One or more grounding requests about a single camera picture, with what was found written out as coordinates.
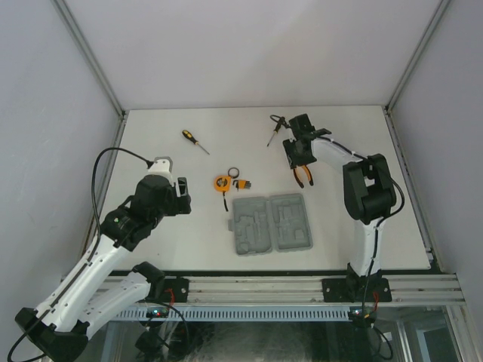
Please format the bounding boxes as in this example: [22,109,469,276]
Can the orange black pliers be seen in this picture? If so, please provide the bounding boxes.
[291,164,315,189]

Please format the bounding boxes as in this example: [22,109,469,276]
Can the grey plastic tool case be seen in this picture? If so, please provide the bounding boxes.
[229,193,313,256]

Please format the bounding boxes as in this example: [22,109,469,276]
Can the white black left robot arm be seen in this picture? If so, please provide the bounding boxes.
[15,174,191,361]

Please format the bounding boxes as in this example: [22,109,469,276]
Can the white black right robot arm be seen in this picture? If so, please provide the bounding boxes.
[282,130,405,301]

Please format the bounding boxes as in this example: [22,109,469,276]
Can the long black yellow screwdriver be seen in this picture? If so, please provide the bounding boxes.
[266,115,286,147]

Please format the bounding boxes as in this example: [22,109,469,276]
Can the orange tape measure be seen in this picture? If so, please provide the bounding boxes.
[214,175,232,212]

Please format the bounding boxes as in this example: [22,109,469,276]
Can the short yellow black screwdriver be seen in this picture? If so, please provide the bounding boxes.
[182,130,210,155]

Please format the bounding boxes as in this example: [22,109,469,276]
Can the black electrical tape roll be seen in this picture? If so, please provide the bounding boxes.
[227,167,240,179]

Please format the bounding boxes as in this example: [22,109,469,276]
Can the orange hex key set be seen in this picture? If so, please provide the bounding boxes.
[232,179,251,189]

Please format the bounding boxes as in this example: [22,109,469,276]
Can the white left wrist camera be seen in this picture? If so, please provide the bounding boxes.
[147,157,175,186]

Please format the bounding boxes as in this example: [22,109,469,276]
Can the black left camera cable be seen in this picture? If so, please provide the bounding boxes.
[6,146,154,362]

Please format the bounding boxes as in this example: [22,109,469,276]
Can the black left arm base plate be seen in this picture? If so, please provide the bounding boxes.
[145,278,189,304]

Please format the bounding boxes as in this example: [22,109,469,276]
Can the aluminium front rail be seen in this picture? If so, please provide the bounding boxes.
[90,274,466,306]

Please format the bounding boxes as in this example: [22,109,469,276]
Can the grey slotted cable duct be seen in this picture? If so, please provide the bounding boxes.
[113,305,350,322]

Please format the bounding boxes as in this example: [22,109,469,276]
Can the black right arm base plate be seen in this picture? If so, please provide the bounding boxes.
[321,278,392,302]

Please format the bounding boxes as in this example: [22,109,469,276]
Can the right aluminium frame post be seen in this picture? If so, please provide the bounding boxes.
[385,0,453,113]

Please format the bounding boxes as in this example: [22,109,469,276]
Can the aluminium frame post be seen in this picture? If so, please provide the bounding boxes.
[385,0,453,113]
[51,0,126,119]

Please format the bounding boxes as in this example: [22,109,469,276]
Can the left aluminium frame post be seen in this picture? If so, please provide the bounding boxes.
[51,0,126,119]

